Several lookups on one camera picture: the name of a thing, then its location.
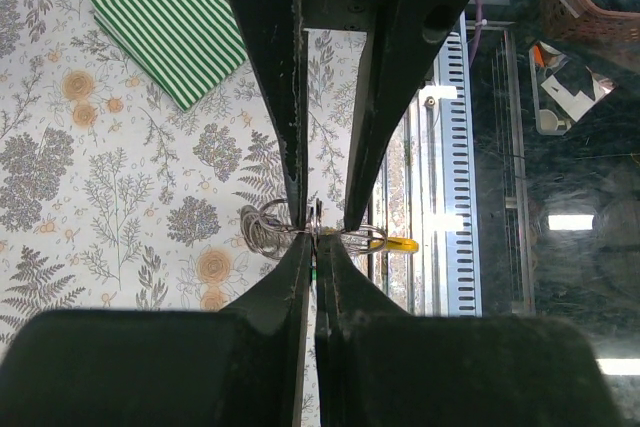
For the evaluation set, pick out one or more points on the aluminium front rail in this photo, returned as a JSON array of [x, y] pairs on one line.
[[405, 203]]

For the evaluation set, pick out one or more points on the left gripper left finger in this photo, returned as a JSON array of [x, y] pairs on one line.
[[240, 366]]

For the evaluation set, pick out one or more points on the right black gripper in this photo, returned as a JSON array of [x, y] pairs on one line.
[[405, 37]]

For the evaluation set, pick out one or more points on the blue slotted cable duct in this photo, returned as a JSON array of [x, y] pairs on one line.
[[459, 217]]

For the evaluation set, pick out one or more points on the brown woven basket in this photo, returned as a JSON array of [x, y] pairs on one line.
[[586, 20]]

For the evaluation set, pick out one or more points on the green striped cloth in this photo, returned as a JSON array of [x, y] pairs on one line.
[[187, 47]]

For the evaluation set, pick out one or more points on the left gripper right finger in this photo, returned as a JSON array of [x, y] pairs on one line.
[[380, 366]]

